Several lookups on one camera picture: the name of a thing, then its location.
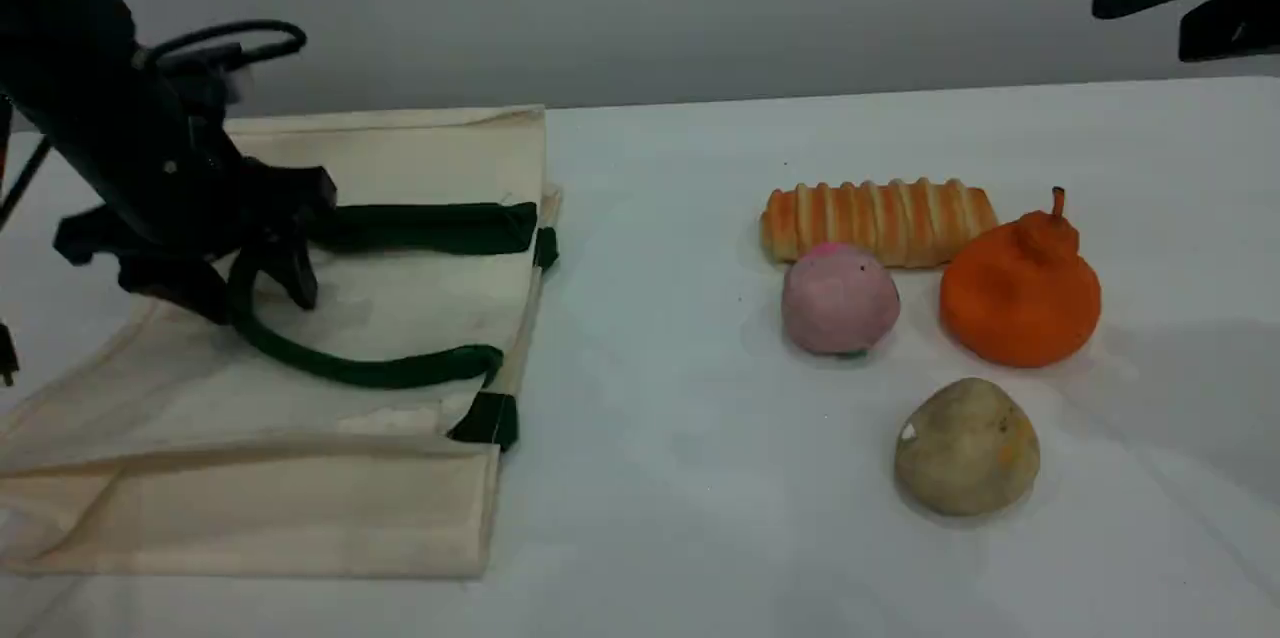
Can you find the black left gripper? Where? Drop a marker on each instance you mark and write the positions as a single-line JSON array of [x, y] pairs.
[[200, 213]]

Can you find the orange with stem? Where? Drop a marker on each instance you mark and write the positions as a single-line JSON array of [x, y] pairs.
[[1020, 303]]

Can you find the beige egg yolk pastry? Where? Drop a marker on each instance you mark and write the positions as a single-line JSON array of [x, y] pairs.
[[965, 448]]

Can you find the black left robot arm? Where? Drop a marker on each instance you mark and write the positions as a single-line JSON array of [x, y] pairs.
[[70, 38]]

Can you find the striped long bread roll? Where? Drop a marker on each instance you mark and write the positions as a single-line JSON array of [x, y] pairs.
[[880, 218]]

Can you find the pink round ball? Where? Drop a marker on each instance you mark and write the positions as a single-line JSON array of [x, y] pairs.
[[840, 303]]

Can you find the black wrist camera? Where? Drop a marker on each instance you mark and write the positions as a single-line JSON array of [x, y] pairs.
[[200, 78]]

